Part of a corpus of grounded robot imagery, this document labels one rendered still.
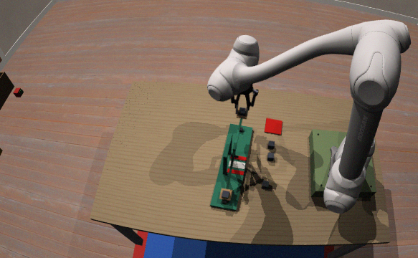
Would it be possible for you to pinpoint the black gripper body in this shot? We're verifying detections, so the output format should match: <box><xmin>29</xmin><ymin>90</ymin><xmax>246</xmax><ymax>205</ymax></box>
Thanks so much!
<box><xmin>241</xmin><ymin>84</ymin><xmax>254</xmax><ymax>95</ymax></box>

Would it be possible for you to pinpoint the red flat square plate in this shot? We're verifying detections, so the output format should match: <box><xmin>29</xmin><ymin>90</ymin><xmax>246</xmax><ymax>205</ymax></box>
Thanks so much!
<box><xmin>265</xmin><ymin>118</ymin><xmax>282</xmax><ymax>135</ymax></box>

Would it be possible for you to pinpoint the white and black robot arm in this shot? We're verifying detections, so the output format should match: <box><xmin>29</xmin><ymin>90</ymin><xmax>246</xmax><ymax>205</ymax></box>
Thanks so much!
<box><xmin>207</xmin><ymin>19</ymin><xmax>411</xmax><ymax>214</ymax></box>

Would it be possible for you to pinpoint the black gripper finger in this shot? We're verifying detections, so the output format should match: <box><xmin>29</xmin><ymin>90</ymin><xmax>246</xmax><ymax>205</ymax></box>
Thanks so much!
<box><xmin>231</xmin><ymin>93</ymin><xmax>241</xmax><ymax>114</ymax></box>
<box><xmin>244</xmin><ymin>89</ymin><xmax>258</xmax><ymax>116</ymax></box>

